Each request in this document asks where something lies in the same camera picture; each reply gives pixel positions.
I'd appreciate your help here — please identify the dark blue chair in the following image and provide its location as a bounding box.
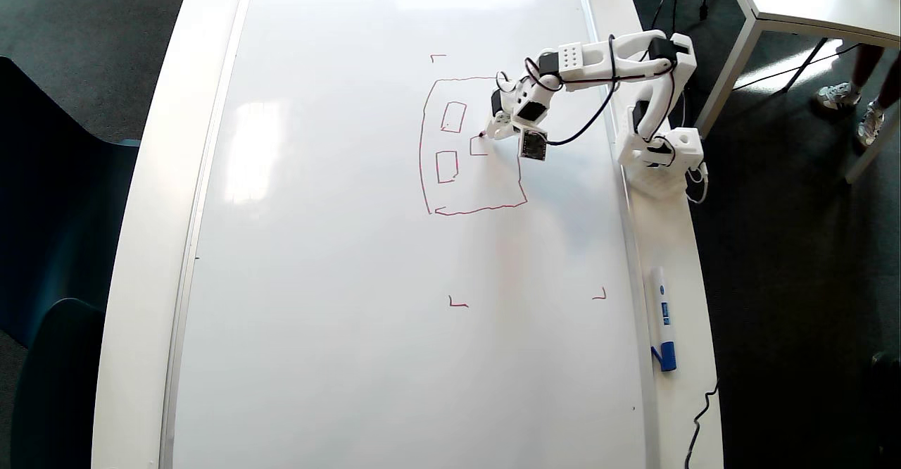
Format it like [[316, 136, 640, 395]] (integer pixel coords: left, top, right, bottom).
[[10, 298, 107, 469], [0, 56, 142, 348]]

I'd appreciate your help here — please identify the blue and white marker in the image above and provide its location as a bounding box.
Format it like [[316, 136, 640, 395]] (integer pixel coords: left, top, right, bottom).
[[648, 265, 679, 373]]

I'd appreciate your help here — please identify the black camera cable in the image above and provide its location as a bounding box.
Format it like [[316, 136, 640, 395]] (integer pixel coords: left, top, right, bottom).
[[546, 35, 622, 148]]

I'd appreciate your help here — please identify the white cable at base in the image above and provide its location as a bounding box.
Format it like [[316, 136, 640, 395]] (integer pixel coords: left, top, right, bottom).
[[686, 162, 710, 206]]

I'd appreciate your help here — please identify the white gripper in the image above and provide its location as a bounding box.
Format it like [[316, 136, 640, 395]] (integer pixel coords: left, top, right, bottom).
[[483, 78, 551, 142]]

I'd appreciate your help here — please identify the white sneaker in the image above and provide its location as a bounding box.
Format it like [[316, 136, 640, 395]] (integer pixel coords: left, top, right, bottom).
[[816, 81, 864, 111], [857, 100, 887, 148]]

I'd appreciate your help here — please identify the thin black floor cable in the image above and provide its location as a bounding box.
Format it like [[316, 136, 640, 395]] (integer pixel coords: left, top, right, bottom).
[[732, 38, 864, 94]]

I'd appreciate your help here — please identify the large white whiteboard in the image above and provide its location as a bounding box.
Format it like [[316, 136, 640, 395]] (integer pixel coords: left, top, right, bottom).
[[160, 0, 660, 469]]

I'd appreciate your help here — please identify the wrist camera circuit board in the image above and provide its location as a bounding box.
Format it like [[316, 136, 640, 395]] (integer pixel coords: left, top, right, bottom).
[[519, 128, 549, 163]]

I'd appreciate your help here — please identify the black cable on table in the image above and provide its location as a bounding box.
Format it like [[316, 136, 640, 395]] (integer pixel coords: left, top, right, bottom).
[[683, 382, 719, 469]]

